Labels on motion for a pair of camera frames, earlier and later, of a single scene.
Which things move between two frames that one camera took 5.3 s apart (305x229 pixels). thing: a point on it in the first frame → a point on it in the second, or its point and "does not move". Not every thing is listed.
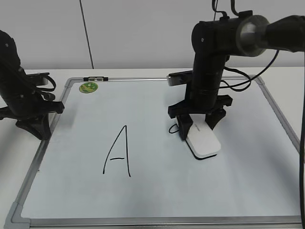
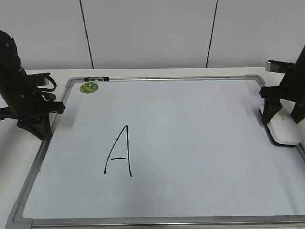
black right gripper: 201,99 → 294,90
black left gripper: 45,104 does not move
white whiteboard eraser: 202,140 → 282,129
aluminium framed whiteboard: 113,158 does not move
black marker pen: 95,79 does not move
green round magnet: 88,87 does not move
